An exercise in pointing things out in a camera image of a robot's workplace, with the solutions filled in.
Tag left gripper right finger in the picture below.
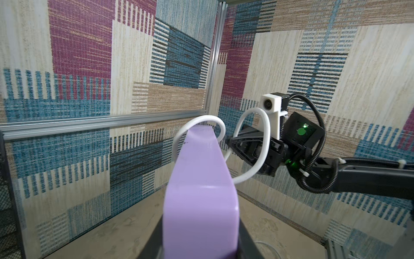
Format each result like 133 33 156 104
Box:
237 220 264 259

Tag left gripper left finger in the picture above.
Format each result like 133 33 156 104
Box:
137 217 163 259

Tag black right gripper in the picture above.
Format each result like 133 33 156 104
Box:
225 125 288 177

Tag purple power strip with cord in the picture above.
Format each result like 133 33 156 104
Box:
162 107 271 259

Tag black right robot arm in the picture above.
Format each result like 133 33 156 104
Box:
258 112 414 201

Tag black corrugated cable conduit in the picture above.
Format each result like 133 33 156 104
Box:
287 93 340 194

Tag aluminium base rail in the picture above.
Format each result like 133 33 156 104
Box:
325 240 353 259

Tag black wire mesh shelf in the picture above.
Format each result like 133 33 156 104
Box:
1 133 26 259

